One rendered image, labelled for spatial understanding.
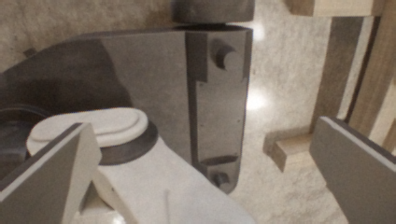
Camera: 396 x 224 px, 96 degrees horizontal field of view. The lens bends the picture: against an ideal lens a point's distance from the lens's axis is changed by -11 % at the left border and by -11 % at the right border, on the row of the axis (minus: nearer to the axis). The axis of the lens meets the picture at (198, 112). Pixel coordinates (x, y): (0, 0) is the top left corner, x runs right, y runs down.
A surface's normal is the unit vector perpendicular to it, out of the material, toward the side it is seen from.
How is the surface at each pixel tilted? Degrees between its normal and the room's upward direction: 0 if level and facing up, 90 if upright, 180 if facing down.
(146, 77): 0
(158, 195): 90
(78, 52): 0
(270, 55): 0
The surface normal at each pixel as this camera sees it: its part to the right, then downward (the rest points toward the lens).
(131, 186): -0.03, -0.88
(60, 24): 0.21, 0.46
